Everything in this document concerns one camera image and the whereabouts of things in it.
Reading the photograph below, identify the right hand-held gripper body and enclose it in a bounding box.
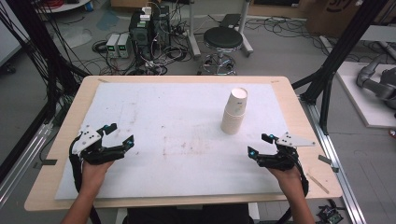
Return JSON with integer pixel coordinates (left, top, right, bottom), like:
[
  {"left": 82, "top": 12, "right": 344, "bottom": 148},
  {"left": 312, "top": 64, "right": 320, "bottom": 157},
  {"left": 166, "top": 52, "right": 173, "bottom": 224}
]
[{"left": 257, "top": 131, "right": 316, "bottom": 172}]

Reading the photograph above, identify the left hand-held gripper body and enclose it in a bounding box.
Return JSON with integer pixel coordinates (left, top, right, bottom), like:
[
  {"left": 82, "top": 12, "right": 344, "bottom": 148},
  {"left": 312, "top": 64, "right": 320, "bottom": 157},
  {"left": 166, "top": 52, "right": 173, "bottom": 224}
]
[{"left": 68, "top": 124, "right": 125, "bottom": 166}]

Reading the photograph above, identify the stack of white paper cups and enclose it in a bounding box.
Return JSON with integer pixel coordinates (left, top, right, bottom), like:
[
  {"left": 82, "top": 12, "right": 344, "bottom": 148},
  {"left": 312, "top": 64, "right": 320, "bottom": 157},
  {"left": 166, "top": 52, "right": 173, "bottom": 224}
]
[{"left": 219, "top": 87, "right": 249, "bottom": 135}]

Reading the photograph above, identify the person's right hand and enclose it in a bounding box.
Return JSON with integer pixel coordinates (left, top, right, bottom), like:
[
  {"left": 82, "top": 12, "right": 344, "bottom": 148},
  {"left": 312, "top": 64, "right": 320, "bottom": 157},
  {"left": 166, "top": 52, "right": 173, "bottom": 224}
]
[{"left": 268, "top": 165, "right": 304, "bottom": 194}]

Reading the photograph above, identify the person's left hand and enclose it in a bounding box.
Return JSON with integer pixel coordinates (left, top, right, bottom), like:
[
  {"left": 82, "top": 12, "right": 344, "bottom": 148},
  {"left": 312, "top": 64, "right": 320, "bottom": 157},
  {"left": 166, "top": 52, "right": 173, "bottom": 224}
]
[{"left": 79, "top": 160, "right": 115, "bottom": 189}]

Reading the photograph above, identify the green circuit board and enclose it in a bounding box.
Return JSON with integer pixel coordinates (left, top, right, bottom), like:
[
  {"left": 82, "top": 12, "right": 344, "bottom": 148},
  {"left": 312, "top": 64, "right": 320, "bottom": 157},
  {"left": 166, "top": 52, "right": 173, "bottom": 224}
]
[{"left": 317, "top": 204, "right": 344, "bottom": 224}]

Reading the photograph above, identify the grey bench power supply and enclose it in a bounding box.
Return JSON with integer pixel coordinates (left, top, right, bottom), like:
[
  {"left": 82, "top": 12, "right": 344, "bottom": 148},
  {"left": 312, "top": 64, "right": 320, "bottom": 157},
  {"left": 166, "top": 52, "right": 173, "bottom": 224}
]
[
  {"left": 117, "top": 33, "right": 132, "bottom": 59},
  {"left": 106, "top": 34, "right": 120, "bottom": 59}
]

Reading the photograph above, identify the person's dark clothing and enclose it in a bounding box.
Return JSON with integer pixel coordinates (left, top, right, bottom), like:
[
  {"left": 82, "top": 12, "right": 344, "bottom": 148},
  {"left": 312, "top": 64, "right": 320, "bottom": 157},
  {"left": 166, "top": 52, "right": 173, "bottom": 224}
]
[{"left": 121, "top": 203, "right": 255, "bottom": 224}]

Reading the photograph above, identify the white floor board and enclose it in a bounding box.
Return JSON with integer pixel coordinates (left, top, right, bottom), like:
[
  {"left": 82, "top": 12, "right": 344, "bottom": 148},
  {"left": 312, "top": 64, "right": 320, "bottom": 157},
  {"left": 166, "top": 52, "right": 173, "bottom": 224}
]
[{"left": 335, "top": 61, "right": 396, "bottom": 129}]

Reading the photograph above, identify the black computer tower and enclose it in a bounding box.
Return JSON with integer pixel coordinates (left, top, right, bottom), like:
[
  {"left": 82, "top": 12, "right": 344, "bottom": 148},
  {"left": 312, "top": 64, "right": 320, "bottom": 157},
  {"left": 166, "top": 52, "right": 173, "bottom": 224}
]
[{"left": 128, "top": 5, "right": 172, "bottom": 61}]

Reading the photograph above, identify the white stand leg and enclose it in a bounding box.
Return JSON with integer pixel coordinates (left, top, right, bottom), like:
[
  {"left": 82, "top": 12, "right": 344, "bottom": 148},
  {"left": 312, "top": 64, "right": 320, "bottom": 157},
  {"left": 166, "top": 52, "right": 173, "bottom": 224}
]
[
  {"left": 186, "top": 0, "right": 203, "bottom": 60},
  {"left": 236, "top": 0, "right": 254, "bottom": 58}
]

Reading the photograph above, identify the black round stool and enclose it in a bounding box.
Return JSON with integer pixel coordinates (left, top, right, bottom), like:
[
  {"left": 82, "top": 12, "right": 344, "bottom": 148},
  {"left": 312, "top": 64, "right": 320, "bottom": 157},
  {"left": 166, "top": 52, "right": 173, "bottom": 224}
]
[{"left": 197, "top": 26, "right": 244, "bottom": 77}]

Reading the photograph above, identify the white power adapter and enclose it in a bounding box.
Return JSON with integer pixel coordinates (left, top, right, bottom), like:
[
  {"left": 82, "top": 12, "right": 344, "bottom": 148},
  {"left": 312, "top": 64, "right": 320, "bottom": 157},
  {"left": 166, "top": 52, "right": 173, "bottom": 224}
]
[{"left": 139, "top": 6, "right": 153, "bottom": 21}]

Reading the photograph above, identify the black flat pad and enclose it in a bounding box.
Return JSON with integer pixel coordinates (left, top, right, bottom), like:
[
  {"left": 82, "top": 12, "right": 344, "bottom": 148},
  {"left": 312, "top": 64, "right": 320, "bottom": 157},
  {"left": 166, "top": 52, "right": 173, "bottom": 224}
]
[{"left": 219, "top": 13, "right": 243, "bottom": 29}]

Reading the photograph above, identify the white round table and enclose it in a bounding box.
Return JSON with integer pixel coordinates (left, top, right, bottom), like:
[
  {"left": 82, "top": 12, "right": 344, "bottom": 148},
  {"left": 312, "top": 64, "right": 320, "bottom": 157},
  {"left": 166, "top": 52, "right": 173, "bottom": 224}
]
[{"left": 35, "top": 0, "right": 92, "bottom": 14}]

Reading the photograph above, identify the cardboard box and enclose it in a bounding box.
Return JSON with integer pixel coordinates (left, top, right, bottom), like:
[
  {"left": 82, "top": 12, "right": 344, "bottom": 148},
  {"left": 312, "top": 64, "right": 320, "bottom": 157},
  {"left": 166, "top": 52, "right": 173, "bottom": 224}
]
[{"left": 305, "top": 0, "right": 363, "bottom": 37}]

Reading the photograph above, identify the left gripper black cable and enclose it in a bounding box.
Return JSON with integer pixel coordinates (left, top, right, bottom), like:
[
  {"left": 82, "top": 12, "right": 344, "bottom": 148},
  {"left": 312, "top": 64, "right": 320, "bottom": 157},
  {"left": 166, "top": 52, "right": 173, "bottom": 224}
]
[{"left": 68, "top": 136, "right": 102, "bottom": 224}]

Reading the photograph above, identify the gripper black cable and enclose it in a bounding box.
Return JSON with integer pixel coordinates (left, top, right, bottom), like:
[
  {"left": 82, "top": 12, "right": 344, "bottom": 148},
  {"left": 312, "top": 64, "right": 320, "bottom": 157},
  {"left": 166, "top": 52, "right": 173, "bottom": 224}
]
[
  {"left": 68, "top": 136, "right": 102, "bottom": 224},
  {"left": 276, "top": 157, "right": 310, "bottom": 224}
]

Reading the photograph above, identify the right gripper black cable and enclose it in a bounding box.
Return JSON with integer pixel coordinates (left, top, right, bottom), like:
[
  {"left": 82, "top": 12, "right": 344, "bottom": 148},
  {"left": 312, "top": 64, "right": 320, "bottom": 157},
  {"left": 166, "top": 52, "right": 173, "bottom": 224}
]
[{"left": 276, "top": 157, "right": 310, "bottom": 224}]

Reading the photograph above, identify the grey metal bracket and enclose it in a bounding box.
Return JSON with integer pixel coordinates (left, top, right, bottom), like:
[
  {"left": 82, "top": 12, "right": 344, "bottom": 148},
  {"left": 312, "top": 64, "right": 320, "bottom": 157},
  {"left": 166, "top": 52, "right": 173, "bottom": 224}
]
[{"left": 318, "top": 154, "right": 340, "bottom": 174}]

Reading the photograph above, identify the aluminium rail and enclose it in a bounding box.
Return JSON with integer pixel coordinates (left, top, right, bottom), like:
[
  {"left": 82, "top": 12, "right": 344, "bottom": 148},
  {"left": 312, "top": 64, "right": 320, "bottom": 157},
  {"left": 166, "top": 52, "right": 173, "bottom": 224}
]
[
  {"left": 299, "top": 95, "right": 368, "bottom": 224},
  {"left": 0, "top": 122, "right": 54, "bottom": 208}
]

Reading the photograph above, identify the coiled black cable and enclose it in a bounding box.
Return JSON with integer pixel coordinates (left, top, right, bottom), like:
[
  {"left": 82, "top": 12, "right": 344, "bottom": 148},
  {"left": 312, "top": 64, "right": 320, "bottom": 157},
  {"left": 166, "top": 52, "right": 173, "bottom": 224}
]
[{"left": 92, "top": 39, "right": 108, "bottom": 54}]

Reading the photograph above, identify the tangle of floor cables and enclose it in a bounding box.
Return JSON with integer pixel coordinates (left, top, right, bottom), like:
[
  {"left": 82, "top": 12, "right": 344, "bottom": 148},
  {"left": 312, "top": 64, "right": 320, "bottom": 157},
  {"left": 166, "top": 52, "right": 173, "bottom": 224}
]
[{"left": 83, "top": 6, "right": 206, "bottom": 77}]

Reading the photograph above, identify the black frame post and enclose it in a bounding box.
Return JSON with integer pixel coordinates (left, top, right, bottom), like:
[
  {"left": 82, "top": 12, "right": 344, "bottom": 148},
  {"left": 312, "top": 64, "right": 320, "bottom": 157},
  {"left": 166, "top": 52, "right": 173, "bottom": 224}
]
[
  {"left": 0, "top": 0, "right": 92, "bottom": 185},
  {"left": 291, "top": 0, "right": 381, "bottom": 135}
]

